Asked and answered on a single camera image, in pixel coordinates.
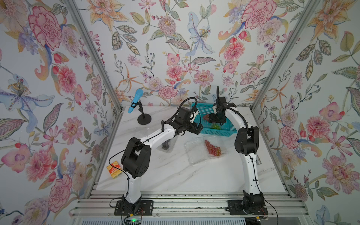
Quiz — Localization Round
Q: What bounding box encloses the teal plastic mesh basket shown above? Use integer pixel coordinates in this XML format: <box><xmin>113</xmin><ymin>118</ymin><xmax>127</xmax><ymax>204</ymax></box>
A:
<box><xmin>194</xmin><ymin>103</ymin><xmax>237</xmax><ymax>137</ymax></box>

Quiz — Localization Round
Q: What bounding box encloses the black grape bunch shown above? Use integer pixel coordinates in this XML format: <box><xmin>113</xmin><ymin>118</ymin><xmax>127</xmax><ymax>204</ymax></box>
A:
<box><xmin>162</xmin><ymin>142</ymin><xmax>170</xmax><ymax>150</ymax></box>

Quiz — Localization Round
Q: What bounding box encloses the clear clamshell container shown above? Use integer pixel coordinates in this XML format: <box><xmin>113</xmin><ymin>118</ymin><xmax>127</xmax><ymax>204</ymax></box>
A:
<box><xmin>184</xmin><ymin>136</ymin><xmax>228</xmax><ymax>165</ymax></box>
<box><xmin>157</xmin><ymin>137</ymin><xmax>177</xmax><ymax>153</ymax></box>

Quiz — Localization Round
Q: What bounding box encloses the red grape bunch front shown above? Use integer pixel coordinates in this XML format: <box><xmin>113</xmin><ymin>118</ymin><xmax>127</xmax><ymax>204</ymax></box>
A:
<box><xmin>204</xmin><ymin>140</ymin><xmax>222</xmax><ymax>156</ymax></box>

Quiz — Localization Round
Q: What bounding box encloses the red grape bunch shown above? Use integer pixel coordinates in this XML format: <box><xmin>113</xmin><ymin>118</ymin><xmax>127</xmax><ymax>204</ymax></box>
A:
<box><xmin>204</xmin><ymin>140</ymin><xmax>222</xmax><ymax>156</ymax></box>
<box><xmin>202</xmin><ymin>114</ymin><xmax>210</xmax><ymax>122</ymax></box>

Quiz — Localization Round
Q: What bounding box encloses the red grape bunch back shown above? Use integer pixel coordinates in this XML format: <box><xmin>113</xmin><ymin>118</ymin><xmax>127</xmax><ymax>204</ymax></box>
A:
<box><xmin>202</xmin><ymin>114</ymin><xmax>210</xmax><ymax>122</ymax></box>

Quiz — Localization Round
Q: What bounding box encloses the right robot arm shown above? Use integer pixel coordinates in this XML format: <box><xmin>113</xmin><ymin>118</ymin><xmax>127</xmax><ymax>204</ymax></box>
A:
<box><xmin>209</xmin><ymin>96</ymin><xmax>268</xmax><ymax>215</ymax></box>

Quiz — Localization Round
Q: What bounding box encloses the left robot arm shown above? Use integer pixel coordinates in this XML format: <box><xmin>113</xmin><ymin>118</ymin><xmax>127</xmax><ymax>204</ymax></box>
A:
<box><xmin>121</xmin><ymin>97</ymin><xmax>203</xmax><ymax>206</ymax></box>

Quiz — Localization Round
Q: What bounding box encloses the green grape bunch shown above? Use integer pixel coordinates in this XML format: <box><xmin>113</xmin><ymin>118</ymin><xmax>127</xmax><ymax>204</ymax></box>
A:
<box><xmin>211</xmin><ymin>124</ymin><xmax>221</xmax><ymax>130</ymax></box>

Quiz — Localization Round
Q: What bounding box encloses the black microphone stand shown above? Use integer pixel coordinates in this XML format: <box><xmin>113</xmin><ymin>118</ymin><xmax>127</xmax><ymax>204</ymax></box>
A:
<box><xmin>128</xmin><ymin>101</ymin><xmax>152</xmax><ymax>125</ymax></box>

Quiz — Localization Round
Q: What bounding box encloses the blue microphone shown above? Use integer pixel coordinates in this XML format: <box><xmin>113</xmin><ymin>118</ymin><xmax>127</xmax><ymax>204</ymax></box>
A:
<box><xmin>128</xmin><ymin>89</ymin><xmax>143</xmax><ymax>113</ymax></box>

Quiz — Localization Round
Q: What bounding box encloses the grey microphone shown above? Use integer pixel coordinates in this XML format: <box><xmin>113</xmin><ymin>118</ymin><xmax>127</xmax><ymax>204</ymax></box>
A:
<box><xmin>256</xmin><ymin>155</ymin><xmax>262</xmax><ymax>165</ymax></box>

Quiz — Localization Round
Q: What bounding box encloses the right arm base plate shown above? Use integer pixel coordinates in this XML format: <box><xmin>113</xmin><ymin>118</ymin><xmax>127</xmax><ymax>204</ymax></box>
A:
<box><xmin>226</xmin><ymin>199</ymin><xmax>268</xmax><ymax>217</ymax></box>

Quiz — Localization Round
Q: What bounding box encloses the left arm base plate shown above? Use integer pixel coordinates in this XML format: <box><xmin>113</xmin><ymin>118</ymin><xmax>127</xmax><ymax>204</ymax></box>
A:
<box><xmin>114</xmin><ymin>199</ymin><xmax>154</xmax><ymax>216</ymax></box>

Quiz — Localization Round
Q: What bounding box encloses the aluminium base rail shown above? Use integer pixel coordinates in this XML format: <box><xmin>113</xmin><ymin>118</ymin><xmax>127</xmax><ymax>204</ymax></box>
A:
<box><xmin>70</xmin><ymin>191</ymin><xmax>308</xmax><ymax>218</ymax></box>

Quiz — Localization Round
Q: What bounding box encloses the right aluminium frame post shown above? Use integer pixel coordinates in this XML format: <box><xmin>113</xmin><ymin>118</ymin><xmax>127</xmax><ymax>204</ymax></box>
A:
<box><xmin>250</xmin><ymin>0</ymin><xmax>319</xmax><ymax>113</ymax></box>

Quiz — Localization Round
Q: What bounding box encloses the aluminium frame post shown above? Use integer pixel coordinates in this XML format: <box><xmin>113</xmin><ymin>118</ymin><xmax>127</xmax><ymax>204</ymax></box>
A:
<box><xmin>250</xmin><ymin>0</ymin><xmax>319</xmax><ymax>113</ymax></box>
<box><xmin>64</xmin><ymin>0</ymin><xmax>122</xmax><ymax>111</ymax></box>

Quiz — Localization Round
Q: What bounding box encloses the left aluminium frame post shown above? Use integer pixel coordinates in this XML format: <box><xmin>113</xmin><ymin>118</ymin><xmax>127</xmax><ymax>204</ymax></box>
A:
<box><xmin>64</xmin><ymin>0</ymin><xmax>122</xmax><ymax>111</ymax></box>

